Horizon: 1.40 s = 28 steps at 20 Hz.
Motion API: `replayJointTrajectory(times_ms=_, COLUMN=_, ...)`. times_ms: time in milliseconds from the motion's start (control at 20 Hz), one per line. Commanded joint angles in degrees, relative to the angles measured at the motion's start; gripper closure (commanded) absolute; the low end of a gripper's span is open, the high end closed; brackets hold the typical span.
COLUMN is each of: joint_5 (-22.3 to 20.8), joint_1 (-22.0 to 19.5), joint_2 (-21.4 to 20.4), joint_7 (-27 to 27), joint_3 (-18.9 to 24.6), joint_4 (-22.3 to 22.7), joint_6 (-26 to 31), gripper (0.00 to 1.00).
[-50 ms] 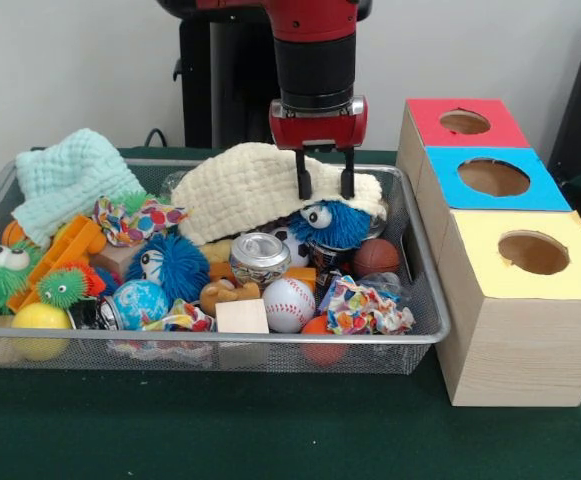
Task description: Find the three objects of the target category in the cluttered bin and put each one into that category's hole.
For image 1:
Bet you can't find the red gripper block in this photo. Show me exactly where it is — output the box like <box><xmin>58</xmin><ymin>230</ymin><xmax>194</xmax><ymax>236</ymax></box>
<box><xmin>268</xmin><ymin>96</ymin><xmax>370</xmax><ymax>200</ymax></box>

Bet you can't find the blue spiky eyed toy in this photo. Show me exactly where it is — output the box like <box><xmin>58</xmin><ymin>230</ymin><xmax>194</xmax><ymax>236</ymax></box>
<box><xmin>288</xmin><ymin>198</ymin><xmax>372</xmax><ymax>250</ymax></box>
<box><xmin>125</xmin><ymin>233</ymin><xmax>211</xmax><ymax>304</ymax></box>

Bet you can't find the cream waffle cloth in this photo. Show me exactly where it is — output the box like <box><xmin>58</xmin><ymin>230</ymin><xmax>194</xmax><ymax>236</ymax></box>
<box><xmin>171</xmin><ymin>142</ymin><xmax>388</xmax><ymax>246</ymax></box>

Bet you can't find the mint green cloth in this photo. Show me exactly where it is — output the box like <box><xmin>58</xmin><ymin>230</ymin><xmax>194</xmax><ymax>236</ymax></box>
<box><xmin>10</xmin><ymin>128</ymin><xmax>144</xmax><ymax>250</ymax></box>

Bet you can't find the shallow mesh bin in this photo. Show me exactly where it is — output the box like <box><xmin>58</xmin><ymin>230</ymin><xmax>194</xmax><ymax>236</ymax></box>
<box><xmin>0</xmin><ymin>155</ymin><xmax>452</xmax><ymax>376</ymax></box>

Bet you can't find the wooden box with three holes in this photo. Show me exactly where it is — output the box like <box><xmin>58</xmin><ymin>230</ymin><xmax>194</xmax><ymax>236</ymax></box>
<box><xmin>395</xmin><ymin>97</ymin><xmax>581</xmax><ymax>409</ymax></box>

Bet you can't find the crushed silver can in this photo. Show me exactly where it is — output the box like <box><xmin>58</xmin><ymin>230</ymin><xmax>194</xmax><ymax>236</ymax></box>
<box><xmin>228</xmin><ymin>232</ymin><xmax>292</xmax><ymax>290</ymax></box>

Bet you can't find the crumpled colourful paper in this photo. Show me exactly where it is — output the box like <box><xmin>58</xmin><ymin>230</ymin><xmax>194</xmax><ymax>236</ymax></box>
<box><xmin>319</xmin><ymin>274</ymin><xmax>416</xmax><ymax>336</ymax></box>
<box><xmin>92</xmin><ymin>194</ymin><xmax>191</xmax><ymax>248</ymax></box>

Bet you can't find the white baseball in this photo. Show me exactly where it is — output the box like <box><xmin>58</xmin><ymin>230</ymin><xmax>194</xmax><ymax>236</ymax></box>
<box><xmin>262</xmin><ymin>277</ymin><xmax>317</xmax><ymax>335</ymax></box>

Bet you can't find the plain wooden cube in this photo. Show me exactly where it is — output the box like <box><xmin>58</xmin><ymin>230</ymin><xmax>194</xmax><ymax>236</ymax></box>
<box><xmin>214</xmin><ymin>298</ymin><xmax>270</xmax><ymax>335</ymax></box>

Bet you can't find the blue globe ball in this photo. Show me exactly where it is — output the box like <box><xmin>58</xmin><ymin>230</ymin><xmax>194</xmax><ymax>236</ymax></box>
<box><xmin>112</xmin><ymin>279</ymin><xmax>171</xmax><ymax>331</ymax></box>

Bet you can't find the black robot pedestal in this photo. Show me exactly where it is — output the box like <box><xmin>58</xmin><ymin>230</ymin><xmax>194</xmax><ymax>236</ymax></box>
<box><xmin>162</xmin><ymin>0</ymin><xmax>374</xmax><ymax>150</ymax></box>

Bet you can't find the black cable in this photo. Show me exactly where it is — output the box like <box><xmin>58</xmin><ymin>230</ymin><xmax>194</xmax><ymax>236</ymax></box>
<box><xmin>143</xmin><ymin>128</ymin><xmax>171</xmax><ymax>149</ymax></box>

